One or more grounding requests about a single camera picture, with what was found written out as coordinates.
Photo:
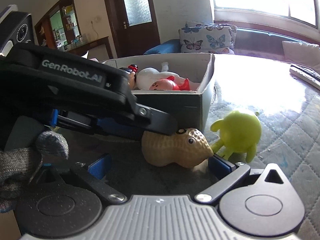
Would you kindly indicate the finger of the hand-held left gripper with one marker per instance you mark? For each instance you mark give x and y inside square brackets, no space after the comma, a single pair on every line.
[160,122]

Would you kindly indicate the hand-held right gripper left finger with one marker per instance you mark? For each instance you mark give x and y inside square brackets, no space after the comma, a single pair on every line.
[100,166]

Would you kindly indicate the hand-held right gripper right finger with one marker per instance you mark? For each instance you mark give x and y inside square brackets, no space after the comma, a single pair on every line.
[220,166]

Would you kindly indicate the grey cardboard box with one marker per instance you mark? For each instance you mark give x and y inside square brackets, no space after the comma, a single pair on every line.
[175,105]

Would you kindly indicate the tan peanut toy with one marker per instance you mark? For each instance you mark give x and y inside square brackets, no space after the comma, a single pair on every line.
[170,152]

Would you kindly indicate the red pig toy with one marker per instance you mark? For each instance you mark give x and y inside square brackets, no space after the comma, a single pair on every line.
[165,83]

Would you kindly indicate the green monster toy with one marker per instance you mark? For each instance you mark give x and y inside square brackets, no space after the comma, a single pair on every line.
[240,130]

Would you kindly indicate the white plush rabbit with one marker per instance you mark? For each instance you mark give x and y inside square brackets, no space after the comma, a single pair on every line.
[147,77]

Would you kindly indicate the black-haired doll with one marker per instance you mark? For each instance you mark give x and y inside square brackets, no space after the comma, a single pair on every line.
[132,80]

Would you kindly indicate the grey quilted desktop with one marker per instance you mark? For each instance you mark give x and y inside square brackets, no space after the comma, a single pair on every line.
[287,135]

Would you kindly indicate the person's left hand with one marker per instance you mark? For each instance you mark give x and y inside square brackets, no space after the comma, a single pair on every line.
[17,170]

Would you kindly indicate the wooden display cabinet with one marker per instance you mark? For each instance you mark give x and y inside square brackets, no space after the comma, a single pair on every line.
[45,30]

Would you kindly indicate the brown wooden door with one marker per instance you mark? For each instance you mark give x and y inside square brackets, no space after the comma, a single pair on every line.
[117,37]

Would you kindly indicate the butterfly print pillow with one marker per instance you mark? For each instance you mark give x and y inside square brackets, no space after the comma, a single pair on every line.
[200,40]
[200,23]

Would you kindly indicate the white remote control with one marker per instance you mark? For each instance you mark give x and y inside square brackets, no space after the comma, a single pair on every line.
[303,78]

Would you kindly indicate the blue sofa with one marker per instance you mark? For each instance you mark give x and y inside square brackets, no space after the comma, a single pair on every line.
[260,38]

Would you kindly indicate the white pillow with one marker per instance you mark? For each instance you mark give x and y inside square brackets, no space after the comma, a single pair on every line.
[300,51]

